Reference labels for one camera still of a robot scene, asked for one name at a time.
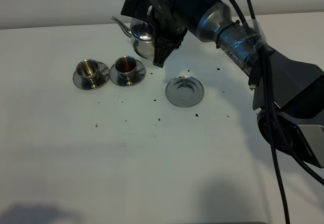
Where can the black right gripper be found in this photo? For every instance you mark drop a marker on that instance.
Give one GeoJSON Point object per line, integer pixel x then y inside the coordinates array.
{"type": "Point", "coordinates": [170, 20]}

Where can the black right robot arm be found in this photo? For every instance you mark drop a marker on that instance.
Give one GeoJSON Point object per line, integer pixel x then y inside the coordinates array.
{"type": "Point", "coordinates": [288, 93]}

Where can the right stainless steel saucer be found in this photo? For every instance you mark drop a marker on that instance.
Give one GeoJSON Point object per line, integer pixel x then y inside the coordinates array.
{"type": "Point", "coordinates": [127, 82]}

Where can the right stainless steel teacup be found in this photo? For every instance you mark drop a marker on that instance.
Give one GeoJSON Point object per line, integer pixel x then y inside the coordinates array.
{"type": "Point", "coordinates": [127, 67]}

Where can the stainless steel teacup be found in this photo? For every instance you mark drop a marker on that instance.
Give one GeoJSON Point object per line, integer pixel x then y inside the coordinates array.
{"type": "Point", "coordinates": [90, 69]}
{"type": "Point", "coordinates": [127, 67]}

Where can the stainless steel teapot saucer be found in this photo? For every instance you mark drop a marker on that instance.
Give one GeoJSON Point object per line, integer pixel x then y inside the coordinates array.
{"type": "Point", "coordinates": [184, 91]}

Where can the left stainless steel saucer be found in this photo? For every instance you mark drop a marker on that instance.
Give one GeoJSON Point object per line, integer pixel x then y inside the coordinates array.
{"type": "Point", "coordinates": [91, 85]}

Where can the left stainless steel teacup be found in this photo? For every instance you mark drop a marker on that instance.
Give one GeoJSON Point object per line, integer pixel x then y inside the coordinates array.
{"type": "Point", "coordinates": [90, 69]}

